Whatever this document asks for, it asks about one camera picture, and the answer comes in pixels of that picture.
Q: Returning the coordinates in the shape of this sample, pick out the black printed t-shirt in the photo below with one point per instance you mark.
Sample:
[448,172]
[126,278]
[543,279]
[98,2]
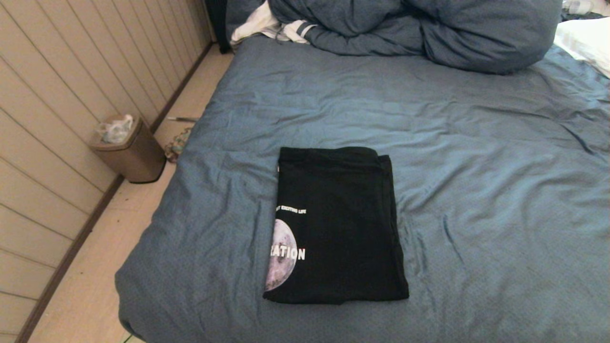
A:
[343,228]

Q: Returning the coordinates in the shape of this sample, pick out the thin dark pen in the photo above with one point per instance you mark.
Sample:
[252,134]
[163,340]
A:
[183,118]

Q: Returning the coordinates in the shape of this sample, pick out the white striped garment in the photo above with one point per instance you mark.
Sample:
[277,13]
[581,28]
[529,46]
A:
[257,24]

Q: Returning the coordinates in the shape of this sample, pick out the brown trash bin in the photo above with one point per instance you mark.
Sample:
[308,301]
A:
[138,159]

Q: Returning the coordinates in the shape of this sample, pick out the black bedside furniture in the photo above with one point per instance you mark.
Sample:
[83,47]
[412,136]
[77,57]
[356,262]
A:
[218,24]

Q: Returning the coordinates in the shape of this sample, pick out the bed with blue sheet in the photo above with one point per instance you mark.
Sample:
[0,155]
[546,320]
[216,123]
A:
[476,166]

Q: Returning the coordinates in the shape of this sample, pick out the blue bunched duvet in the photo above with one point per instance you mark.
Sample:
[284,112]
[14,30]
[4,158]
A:
[429,33]

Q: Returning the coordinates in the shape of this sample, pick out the clear plastic bin bag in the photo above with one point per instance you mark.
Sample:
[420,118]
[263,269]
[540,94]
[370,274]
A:
[115,131]

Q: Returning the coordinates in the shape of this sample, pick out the white pillow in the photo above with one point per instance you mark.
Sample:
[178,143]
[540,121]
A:
[588,40]

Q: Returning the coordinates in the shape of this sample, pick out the white crumpled cloth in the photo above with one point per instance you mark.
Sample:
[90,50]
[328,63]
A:
[584,5]

